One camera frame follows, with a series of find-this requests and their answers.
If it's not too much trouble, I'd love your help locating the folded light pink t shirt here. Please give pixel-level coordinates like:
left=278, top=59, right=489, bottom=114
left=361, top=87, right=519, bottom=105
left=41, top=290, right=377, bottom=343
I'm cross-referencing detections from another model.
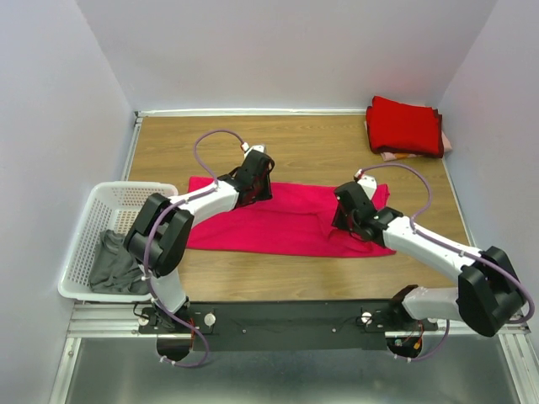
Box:
left=375, top=118, right=452, bottom=162

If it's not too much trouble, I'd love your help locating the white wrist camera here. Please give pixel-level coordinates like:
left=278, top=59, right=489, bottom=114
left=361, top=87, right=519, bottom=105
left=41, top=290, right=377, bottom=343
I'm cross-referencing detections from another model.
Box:
left=241, top=142, right=266, bottom=156
left=354, top=169, right=377, bottom=200

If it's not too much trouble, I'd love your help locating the aluminium frame rail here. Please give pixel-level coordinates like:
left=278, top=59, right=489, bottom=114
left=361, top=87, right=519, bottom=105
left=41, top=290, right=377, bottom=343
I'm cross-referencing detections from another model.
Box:
left=67, top=303, right=531, bottom=338

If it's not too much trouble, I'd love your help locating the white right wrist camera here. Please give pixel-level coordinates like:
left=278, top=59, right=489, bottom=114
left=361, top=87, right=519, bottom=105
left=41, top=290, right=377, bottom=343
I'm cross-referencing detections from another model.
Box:
left=354, top=169, right=377, bottom=200

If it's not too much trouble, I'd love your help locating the grey t shirt in basket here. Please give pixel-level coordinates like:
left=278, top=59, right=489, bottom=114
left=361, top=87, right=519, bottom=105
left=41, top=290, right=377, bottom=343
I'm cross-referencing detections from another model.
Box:
left=88, top=230, right=149, bottom=295

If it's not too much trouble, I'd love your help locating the white plastic laundry basket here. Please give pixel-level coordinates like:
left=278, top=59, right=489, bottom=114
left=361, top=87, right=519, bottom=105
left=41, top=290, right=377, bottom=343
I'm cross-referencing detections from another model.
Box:
left=57, top=181, right=179, bottom=304

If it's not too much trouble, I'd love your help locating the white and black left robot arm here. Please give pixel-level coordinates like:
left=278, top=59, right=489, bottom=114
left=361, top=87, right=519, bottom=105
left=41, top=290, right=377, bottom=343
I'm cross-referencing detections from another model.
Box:
left=124, top=145, right=275, bottom=332

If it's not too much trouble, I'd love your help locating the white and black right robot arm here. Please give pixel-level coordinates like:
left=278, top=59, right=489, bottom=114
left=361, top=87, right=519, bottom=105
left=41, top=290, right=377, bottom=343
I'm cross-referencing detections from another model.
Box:
left=333, top=181, right=526, bottom=337

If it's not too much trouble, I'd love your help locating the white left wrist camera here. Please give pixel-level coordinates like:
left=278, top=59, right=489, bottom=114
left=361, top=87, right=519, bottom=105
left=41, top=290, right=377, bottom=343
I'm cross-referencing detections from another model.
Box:
left=241, top=142, right=266, bottom=156

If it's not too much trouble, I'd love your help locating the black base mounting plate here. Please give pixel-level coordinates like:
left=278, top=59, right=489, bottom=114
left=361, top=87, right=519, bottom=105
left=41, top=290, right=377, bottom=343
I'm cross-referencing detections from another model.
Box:
left=139, top=299, right=438, bottom=352

